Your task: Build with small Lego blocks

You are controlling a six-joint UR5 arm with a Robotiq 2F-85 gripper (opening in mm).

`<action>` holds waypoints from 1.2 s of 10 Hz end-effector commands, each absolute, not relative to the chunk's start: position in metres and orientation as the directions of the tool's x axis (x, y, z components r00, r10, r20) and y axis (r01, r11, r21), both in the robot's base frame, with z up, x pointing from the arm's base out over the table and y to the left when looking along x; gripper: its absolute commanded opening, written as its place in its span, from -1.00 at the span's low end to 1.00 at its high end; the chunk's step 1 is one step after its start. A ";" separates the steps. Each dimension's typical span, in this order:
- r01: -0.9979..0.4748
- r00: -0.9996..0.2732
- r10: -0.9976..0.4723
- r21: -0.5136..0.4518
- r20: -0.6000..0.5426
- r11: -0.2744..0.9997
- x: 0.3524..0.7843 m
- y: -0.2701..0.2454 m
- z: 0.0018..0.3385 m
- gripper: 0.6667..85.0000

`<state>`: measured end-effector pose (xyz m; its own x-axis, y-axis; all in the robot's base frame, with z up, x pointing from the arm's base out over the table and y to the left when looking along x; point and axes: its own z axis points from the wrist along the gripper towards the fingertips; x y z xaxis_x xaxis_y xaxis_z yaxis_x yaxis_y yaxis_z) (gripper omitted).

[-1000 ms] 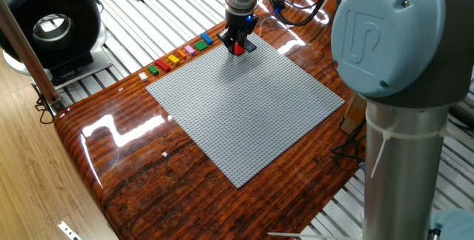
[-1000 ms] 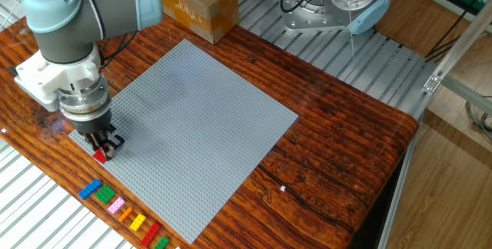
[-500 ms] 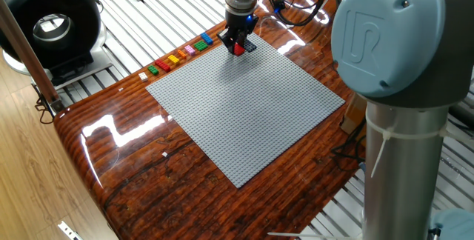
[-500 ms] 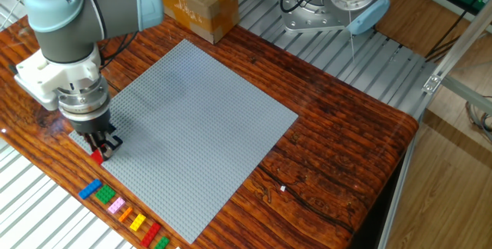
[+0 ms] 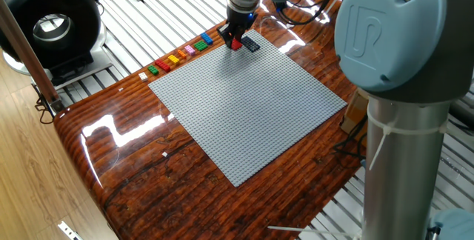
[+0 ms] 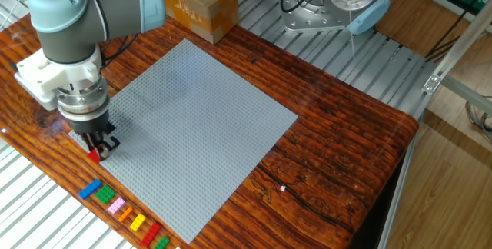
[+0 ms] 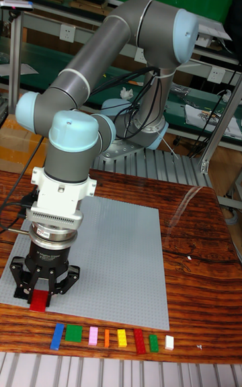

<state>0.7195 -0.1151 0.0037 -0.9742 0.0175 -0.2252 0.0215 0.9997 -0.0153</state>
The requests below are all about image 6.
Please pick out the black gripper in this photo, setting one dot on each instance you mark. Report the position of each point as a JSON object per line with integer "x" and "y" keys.
{"x": 90, "y": 126}

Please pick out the wide red Lego plate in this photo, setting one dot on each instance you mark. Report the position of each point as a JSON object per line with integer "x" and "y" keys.
{"x": 93, "y": 157}

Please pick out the blue Lego plate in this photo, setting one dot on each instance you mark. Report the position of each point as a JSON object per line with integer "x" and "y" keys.
{"x": 90, "y": 189}

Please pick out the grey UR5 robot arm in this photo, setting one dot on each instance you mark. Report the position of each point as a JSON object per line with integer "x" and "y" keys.
{"x": 69, "y": 41}

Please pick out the green square Lego plate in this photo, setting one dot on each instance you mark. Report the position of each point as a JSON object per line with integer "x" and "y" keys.
{"x": 105, "y": 194}

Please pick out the pink Lego brick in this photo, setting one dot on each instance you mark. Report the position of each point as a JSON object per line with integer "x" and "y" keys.
{"x": 116, "y": 205}

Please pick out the thin orange Lego brick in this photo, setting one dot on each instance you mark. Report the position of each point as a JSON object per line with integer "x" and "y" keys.
{"x": 125, "y": 214}

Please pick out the yellow Lego brick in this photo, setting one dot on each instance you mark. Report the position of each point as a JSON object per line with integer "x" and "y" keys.
{"x": 137, "y": 222}

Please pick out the grey Lego baseplate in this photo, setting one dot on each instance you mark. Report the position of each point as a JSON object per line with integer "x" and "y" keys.
{"x": 192, "y": 145}

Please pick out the long red Lego plate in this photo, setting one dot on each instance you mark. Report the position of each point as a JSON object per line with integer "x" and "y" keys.
{"x": 150, "y": 234}

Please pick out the small green Lego brick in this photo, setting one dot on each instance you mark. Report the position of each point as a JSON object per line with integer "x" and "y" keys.
{"x": 161, "y": 243}

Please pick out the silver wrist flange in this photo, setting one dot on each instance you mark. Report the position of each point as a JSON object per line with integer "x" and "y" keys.
{"x": 82, "y": 103}

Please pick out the taped cardboard box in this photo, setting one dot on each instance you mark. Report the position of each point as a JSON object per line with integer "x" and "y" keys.
{"x": 200, "y": 7}

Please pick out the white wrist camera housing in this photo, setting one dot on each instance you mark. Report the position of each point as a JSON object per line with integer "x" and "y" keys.
{"x": 42, "y": 76}

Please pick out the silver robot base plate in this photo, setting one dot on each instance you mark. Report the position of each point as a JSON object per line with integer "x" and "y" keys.
{"x": 311, "y": 24}

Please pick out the silver corner bracket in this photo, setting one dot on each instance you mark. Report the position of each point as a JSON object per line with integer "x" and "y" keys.
{"x": 431, "y": 84}

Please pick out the slanted metal frame beam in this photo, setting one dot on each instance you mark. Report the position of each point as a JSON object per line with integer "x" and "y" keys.
{"x": 457, "y": 45}

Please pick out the grey aluminium frame beam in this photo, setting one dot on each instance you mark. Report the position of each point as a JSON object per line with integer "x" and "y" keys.
{"x": 469, "y": 93}

